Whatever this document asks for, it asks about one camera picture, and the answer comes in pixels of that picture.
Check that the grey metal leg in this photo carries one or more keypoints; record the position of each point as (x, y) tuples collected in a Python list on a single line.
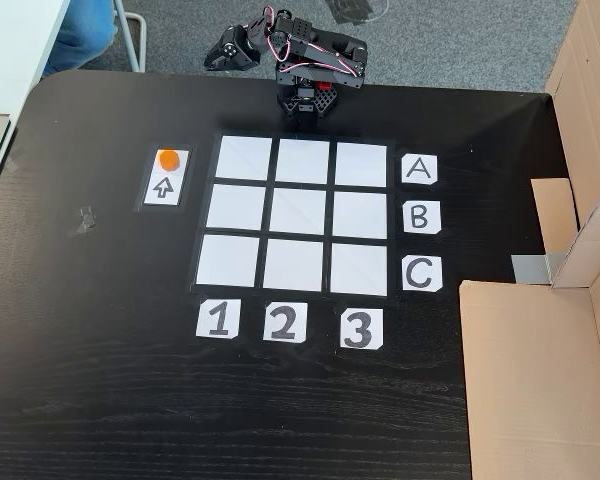
[(140, 45)]

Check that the paper label number 3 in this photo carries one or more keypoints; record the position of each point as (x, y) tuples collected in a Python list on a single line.
[(361, 329)]

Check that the brown cardboard screen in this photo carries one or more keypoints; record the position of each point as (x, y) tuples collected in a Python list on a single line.
[(587, 100), (530, 380)]

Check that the white arrow paper sheet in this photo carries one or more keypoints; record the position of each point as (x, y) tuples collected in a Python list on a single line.
[(164, 190)]

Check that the paper label number 2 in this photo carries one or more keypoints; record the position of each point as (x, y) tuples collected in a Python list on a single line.
[(285, 322)]

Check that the black orange clamp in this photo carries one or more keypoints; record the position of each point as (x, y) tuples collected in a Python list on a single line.
[(322, 85)]

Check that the paper label letter B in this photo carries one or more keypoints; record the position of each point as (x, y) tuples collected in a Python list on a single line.
[(421, 217)]

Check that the white table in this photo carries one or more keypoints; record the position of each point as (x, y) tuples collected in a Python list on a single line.
[(10, 50)]

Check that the person's leg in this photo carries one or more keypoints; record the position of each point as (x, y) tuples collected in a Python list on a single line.
[(80, 35)]

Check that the paper label letter C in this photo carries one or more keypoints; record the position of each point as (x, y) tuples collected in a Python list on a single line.
[(421, 273)]

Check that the white grid sheet, black tape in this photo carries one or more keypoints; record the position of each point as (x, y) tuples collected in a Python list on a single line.
[(295, 212)]

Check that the clear tape scraps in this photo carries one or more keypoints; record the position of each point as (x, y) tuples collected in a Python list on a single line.
[(84, 222), (17, 160)]

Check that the paper label letter A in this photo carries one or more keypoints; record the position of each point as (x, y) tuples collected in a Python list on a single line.
[(419, 169)]

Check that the paper label number 1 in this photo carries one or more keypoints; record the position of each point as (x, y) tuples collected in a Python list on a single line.
[(218, 319)]

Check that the grey tape strip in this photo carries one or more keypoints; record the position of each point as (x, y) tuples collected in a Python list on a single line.
[(532, 267)]

